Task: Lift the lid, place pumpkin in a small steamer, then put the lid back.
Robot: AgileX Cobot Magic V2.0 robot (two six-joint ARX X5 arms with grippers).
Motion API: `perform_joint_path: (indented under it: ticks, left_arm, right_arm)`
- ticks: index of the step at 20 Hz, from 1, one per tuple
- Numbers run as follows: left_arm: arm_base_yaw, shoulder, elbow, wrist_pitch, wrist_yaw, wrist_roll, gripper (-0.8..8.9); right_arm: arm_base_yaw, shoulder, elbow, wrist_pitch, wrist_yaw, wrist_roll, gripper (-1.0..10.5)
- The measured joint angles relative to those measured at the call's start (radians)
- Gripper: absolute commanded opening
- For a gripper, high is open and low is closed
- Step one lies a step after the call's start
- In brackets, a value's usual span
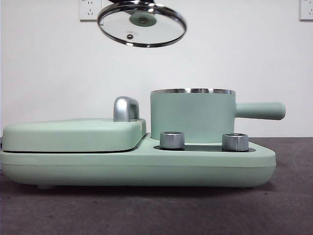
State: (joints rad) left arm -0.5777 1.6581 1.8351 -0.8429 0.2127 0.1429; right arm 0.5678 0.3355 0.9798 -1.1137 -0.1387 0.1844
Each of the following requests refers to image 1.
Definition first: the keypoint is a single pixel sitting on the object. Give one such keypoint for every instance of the glass lid with green knob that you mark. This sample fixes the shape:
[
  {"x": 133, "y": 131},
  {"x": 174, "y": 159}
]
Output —
[{"x": 143, "y": 20}]

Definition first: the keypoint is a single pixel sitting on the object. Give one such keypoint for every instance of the silver control knob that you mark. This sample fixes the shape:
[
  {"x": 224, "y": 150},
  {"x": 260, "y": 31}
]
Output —
[
  {"x": 172, "y": 141},
  {"x": 234, "y": 143}
]

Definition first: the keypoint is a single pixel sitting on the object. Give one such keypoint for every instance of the mint green breakfast machine base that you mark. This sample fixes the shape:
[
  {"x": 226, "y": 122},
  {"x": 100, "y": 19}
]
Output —
[{"x": 171, "y": 169}]

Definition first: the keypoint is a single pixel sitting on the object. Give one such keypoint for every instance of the white wall socket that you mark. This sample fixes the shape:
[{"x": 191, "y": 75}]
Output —
[
  {"x": 306, "y": 12},
  {"x": 88, "y": 12}
]

